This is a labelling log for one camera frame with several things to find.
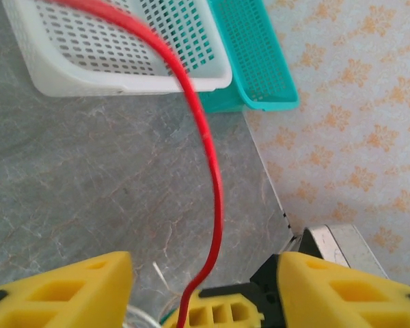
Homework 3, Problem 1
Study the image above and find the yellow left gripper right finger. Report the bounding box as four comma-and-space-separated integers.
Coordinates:
277, 252, 410, 328

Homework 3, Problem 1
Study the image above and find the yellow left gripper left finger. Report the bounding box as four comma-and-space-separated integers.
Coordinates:
0, 251, 133, 328

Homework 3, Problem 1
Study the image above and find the thin green cable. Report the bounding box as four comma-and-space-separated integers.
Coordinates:
159, 308, 178, 325

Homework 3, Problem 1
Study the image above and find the thin white cable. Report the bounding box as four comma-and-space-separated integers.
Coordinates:
126, 262, 180, 328

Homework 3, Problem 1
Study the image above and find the thin red cable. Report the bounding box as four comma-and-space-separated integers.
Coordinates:
51, 0, 225, 328

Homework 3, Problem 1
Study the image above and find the white perforated plastic basket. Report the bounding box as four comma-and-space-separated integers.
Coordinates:
1, 0, 233, 98

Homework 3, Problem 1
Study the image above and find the teal perforated plastic basket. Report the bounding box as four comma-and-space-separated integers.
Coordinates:
197, 0, 301, 113

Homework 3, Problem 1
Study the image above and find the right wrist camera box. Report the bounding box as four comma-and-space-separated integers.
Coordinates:
295, 224, 389, 279

